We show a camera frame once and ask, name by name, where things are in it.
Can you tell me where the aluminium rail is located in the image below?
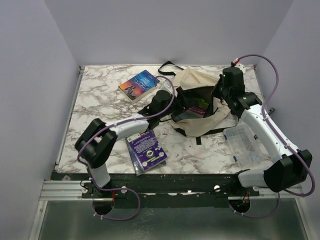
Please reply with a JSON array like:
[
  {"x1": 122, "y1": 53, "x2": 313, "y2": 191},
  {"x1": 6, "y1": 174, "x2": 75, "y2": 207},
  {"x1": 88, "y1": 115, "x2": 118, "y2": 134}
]
[{"x1": 39, "y1": 180, "x2": 302, "y2": 202}]

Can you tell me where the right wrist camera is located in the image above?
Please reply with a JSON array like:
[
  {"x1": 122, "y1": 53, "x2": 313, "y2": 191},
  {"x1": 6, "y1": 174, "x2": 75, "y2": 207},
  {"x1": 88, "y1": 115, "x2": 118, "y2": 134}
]
[{"x1": 230, "y1": 58, "x2": 246, "y2": 74}]

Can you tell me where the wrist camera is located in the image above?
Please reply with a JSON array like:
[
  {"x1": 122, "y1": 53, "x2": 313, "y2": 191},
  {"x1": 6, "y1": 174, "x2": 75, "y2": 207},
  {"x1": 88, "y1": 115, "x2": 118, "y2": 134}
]
[
  {"x1": 159, "y1": 80, "x2": 173, "y2": 94},
  {"x1": 230, "y1": 58, "x2": 246, "y2": 74}
]

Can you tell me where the clear plastic organizer box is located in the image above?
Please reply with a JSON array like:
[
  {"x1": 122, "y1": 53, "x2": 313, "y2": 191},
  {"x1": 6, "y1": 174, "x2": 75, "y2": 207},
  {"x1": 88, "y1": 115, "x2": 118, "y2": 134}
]
[{"x1": 223, "y1": 124, "x2": 272, "y2": 168}]

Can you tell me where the purple Treehouse book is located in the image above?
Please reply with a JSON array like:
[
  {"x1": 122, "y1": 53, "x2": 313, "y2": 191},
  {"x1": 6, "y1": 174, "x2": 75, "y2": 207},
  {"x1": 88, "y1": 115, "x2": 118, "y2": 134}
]
[{"x1": 185, "y1": 98, "x2": 209, "y2": 118}]

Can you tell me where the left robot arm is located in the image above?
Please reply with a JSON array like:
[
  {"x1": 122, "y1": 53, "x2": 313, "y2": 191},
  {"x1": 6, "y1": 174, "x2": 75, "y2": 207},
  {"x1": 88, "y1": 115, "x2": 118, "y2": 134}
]
[{"x1": 74, "y1": 87, "x2": 197, "y2": 198}]

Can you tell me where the dark purple book underneath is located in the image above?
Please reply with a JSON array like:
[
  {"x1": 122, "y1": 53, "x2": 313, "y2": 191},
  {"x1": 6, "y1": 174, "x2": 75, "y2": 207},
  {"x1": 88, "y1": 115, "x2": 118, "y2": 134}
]
[{"x1": 125, "y1": 130, "x2": 168, "y2": 176}]

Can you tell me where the blue Jane Eyre book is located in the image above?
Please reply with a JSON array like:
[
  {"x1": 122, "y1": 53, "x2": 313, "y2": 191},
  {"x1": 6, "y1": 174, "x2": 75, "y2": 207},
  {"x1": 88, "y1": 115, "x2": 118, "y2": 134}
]
[{"x1": 118, "y1": 70, "x2": 160, "y2": 104}]

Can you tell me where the grey metal bracket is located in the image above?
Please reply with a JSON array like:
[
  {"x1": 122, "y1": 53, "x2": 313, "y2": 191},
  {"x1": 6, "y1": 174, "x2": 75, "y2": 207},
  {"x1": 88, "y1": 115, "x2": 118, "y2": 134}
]
[{"x1": 268, "y1": 107, "x2": 275, "y2": 115}]

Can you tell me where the black metal base plate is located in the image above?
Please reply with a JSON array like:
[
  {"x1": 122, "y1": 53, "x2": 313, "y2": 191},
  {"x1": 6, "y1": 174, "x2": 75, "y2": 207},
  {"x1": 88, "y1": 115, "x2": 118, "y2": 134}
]
[{"x1": 49, "y1": 172, "x2": 292, "y2": 208}]

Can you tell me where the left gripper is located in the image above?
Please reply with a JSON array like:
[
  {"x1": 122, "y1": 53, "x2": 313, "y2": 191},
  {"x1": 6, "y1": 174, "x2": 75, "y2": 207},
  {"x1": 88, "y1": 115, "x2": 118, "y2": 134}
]
[{"x1": 159, "y1": 88, "x2": 198, "y2": 120}]

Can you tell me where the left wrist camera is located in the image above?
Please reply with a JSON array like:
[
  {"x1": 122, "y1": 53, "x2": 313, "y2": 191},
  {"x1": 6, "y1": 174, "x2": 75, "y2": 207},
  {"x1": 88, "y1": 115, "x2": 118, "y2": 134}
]
[{"x1": 159, "y1": 80, "x2": 173, "y2": 94}]

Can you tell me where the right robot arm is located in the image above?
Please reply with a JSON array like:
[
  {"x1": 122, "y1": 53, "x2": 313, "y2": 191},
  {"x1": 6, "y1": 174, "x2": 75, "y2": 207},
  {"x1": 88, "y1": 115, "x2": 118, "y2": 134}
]
[{"x1": 212, "y1": 66, "x2": 313, "y2": 196}]

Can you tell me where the cream canvas backpack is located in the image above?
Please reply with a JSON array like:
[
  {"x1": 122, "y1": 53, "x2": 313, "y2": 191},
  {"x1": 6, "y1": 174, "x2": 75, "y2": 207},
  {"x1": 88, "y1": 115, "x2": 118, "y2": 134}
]
[{"x1": 158, "y1": 61, "x2": 231, "y2": 145}]

